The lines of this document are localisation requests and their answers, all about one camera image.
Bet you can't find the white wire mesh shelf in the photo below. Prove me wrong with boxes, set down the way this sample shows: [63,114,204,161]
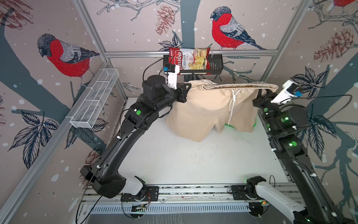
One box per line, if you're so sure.
[70,68,119,128]

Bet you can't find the white vented cable duct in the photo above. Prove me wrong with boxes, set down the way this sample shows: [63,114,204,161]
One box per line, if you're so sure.
[92,203,251,215]

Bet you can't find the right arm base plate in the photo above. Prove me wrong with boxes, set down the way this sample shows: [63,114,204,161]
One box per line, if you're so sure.
[229,184,258,201]

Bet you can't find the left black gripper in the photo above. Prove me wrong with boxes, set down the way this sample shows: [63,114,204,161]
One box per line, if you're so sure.
[154,82,191,113]

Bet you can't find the black wire wall basket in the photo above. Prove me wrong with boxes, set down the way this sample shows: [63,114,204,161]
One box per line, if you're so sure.
[179,55,223,76]

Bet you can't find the beige drawstring shorts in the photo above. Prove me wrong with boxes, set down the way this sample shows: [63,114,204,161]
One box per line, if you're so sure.
[166,79,278,142]

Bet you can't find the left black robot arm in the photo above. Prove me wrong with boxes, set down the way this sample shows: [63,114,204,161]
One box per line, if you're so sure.
[80,75,192,199]

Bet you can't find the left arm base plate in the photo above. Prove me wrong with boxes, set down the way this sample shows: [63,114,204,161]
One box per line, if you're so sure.
[121,186,159,202]

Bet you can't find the red cassava chips bag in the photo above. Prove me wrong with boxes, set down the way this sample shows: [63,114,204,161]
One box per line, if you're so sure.
[169,48,210,71]

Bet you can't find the aluminium mounting rail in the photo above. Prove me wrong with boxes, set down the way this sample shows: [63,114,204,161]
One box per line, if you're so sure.
[79,182,305,204]

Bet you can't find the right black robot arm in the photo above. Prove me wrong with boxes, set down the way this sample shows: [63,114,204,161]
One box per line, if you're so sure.
[245,89,354,224]

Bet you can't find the green plastic basket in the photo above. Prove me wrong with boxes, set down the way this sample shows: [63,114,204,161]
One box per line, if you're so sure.
[225,119,256,132]

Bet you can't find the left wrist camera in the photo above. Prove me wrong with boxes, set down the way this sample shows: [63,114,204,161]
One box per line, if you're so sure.
[163,63,180,90]

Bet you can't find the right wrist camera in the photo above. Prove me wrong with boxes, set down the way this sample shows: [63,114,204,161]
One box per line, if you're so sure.
[271,80,304,105]

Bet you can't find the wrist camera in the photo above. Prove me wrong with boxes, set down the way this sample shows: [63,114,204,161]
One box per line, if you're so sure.
[163,63,180,90]
[271,80,304,105]

